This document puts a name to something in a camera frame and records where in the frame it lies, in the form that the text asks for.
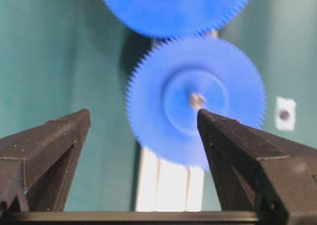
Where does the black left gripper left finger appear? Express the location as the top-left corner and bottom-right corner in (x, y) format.
(0, 109), (90, 212)

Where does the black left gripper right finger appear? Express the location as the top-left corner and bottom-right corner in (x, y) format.
(197, 109), (317, 225)

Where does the small blue gear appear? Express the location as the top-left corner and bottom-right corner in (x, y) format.
(126, 37), (266, 169)

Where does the large blue gear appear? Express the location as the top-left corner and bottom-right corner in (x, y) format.
(103, 0), (250, 38)

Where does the white tape marker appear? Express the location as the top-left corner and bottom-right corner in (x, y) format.
(274, 96), (297, 131)

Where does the aluminium extrusion rail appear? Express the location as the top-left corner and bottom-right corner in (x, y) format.
(136, 146), (206, 212)

